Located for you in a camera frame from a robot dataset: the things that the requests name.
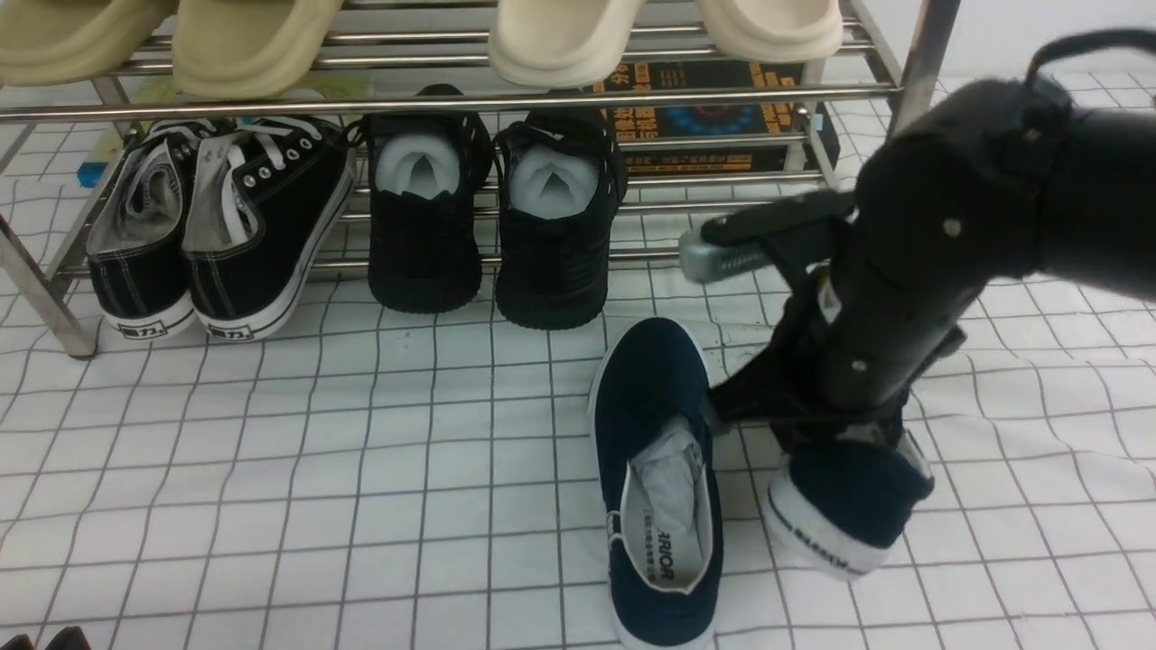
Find black canvas sneaker right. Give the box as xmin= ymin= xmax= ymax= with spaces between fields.
xmin=181 ymin=116 xmax=358 ymax=342

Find white grid tablecloth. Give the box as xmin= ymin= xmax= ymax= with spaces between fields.
xmin=0 ymin=72 xmax=1156 ymax=650

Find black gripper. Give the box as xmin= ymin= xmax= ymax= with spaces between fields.
xmin=699 ymin=190 xmax=911 ymax=451

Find black canvas sneaker left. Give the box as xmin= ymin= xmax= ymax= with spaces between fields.
xmin=84 ymin=118 xmax=235 ymax=341

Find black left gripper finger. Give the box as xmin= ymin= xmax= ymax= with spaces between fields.
xmin=0 ymin=634 xmax=34 ymax=650

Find black knit sneaker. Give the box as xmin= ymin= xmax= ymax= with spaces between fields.
xmin=360 ymin=108 xmax=494 ymax=313
xmin=495 ymin=106 xmax=628 ymax=330

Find black box with orange print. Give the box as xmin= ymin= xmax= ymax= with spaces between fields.
xmin=581 ymin=60 xmax=805 ymax=178

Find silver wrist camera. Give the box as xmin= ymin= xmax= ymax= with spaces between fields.
xmin=679 ymin=231 xmax=775 ymax=285

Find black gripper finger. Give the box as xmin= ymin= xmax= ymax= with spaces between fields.
xmin=42 ymin=626 xmax=92 ymax=650

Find olive green slipper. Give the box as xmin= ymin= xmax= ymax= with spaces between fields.
xmin=171 ymin=1 xmax=343 ymax=99
xmin=1 ymin=1 xmax=178 ymax=87

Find navy slip-on shoe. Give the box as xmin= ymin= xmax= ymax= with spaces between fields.
xmin=765 ymin=424 xmax=936 ymax=581
xmin=590 ymin=317 xmax=725 ymax=649

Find olive green slipper right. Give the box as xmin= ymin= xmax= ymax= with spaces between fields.
xmin=171 ymin=1 xmax=343 ymax=99

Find black knit sneaker left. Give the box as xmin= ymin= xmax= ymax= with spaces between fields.
xmin=360 ymin=108 xmax=494 ymax=313

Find olive green slipper left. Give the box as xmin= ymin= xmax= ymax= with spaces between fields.
xmin=1 ymin=1 xmax=178 ymax=87

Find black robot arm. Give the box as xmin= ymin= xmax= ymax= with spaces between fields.
xmin=3 ymin=56 xmax=1153 ymax=649

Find cream slipper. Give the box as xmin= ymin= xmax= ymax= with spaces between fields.
xmin=697 ymin=1 xmax=844 ymax=62
xmin=488 ymin=0 xmax=644 ymax=89

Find black knit sneaker right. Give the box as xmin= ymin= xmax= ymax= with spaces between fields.
xmin=495 ymin=106 xmax=628 ymax=330

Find cream slipper left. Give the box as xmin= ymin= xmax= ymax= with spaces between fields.
xmin=488 ymin=0 xmax=644 ymax=89

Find cream slipper right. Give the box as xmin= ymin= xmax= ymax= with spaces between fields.
xmin=697 ymin=1 xmax=844 ymax=62

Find black canvas sneaker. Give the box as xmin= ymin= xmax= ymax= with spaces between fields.
xmin=84 ymin=118 xmax=235 ymax=341
xmin=181 ymin=116 xmax=358 ymax=342

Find silver metal shoe rack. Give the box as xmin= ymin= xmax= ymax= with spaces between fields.
xmin=3 ymin=1 xmax=962 ymax=359

